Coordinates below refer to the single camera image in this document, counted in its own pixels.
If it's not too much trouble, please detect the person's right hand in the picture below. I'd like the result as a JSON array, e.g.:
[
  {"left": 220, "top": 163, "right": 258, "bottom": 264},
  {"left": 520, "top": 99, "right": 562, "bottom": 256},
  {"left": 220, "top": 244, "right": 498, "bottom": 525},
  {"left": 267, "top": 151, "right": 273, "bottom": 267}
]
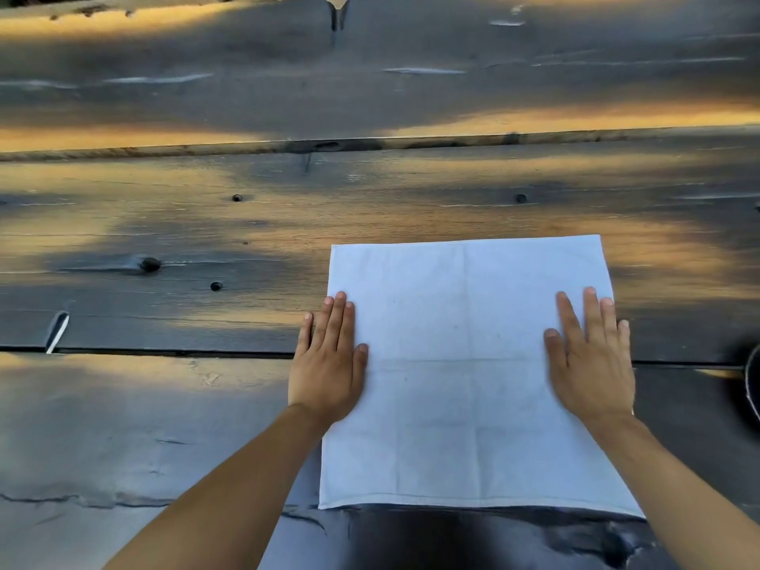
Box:
[{"left": 544, "top": 287, "right": 637, "bottom": 429}]

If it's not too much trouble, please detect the person's left hand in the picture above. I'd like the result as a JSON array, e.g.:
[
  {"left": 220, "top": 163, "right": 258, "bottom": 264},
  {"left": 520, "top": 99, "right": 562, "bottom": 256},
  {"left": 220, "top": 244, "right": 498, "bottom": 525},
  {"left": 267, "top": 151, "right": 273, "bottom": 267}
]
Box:
[{"left": 288, "top": 292, "right": 369, "bottom": 426}]

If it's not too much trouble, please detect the white square cloth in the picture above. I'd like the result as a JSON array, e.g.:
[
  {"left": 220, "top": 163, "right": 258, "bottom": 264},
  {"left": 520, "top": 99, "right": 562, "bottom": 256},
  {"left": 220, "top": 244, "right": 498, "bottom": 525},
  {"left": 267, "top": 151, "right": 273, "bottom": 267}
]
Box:
[{"left": 318, "top": 234, "right": 646, "bottom": 519}]

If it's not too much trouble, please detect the person's left forearm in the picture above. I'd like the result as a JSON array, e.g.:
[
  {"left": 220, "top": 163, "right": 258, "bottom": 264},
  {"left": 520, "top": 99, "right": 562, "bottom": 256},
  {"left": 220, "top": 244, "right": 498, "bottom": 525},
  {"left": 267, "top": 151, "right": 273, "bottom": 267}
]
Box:
[{"left": 102, "top": 402, "right": 333, "bottom": 570}]

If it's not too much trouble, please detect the person's right forearm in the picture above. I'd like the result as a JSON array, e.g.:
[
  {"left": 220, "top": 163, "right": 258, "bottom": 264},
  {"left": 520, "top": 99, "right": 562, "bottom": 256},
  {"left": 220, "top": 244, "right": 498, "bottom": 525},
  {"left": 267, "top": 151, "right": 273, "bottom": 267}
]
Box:
[{"left": 579, "top": 409, "right": 760, "bottom": 570}]

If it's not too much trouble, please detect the black round object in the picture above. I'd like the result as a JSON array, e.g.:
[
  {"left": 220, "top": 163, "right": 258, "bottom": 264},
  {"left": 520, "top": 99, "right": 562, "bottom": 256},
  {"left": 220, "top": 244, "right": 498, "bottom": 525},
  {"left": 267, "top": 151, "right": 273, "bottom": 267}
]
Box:
[{"left": 743, "top": 343, "right": 760, "bottom": 425}]

